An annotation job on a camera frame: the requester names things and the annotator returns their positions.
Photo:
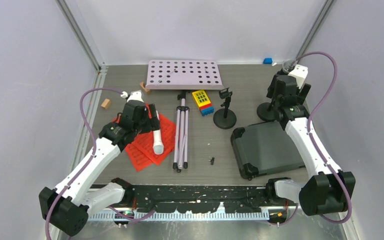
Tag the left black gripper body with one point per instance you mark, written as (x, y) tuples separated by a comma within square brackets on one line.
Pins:
[(142, 126)]

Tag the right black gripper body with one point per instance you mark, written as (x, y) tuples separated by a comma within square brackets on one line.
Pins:
[(277, 101)]

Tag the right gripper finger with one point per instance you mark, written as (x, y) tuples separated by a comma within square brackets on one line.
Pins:
[(303, 93), (272, 89)]

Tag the black mic stand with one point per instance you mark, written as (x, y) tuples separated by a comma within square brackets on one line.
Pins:
[(268, 111), (225, 118)]

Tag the red sheet music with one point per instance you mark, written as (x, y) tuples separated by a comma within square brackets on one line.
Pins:
[(139, 159), (168, 137)]

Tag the white toy microphone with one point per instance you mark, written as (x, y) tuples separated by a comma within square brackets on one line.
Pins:
[(158, 146)]

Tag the yellow red blue toy block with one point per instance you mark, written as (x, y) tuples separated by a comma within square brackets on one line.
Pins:
[(203, 102)]

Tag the white music stand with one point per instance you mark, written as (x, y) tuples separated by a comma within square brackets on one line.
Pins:
[(185, 76)]

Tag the small black knob screw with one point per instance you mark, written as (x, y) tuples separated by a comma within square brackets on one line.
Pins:
[(211, 160)]

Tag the black silver microphone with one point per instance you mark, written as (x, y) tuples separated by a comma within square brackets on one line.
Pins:
[(287, 67)]

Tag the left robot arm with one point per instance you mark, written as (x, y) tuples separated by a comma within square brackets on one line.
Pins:
[(68, 205)]

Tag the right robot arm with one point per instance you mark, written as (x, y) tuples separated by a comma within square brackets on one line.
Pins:
[(329, 189)]

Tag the small blue block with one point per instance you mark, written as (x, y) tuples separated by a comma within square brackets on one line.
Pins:
[(267, 61)]

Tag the tan wooden block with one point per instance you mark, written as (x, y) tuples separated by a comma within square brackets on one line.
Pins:
[(106, 103)]

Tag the tan arch block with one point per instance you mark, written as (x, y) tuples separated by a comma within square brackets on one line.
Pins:
[(144, 88)]

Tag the black carrying case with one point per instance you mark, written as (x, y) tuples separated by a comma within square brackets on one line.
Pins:
[(264, 149)]

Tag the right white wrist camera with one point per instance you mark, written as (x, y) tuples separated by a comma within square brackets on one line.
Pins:
[(300, 73)]

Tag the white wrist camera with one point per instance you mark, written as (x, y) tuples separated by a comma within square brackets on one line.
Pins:
[(133, 96), (300, 73)]

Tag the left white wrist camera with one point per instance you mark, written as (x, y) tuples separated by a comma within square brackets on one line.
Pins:
[(133, 96)]

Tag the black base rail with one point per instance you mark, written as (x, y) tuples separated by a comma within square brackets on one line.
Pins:
[(165, 203)]

